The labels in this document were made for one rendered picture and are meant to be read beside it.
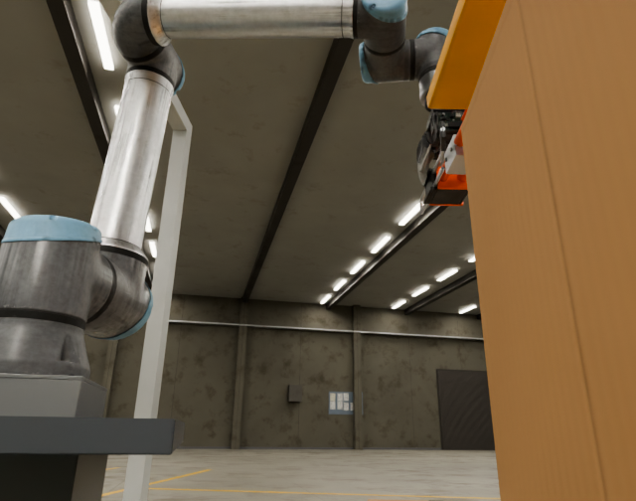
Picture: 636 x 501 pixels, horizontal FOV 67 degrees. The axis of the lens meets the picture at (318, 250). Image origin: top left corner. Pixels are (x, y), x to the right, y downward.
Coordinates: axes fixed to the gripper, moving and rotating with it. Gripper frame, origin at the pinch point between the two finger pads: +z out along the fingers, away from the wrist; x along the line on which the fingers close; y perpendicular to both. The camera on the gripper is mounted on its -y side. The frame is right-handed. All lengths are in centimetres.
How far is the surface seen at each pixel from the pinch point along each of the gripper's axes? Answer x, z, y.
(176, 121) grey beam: -149, -187, -243
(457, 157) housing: -1.9, 3.1, 15.7
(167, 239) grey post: -148, -88, -255
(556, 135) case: -16, 38, 75
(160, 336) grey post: -144, -13, -255
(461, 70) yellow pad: -11, 13, 49
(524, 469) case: -16, 50, 66
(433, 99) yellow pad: -13.0, 13.1, 44.6
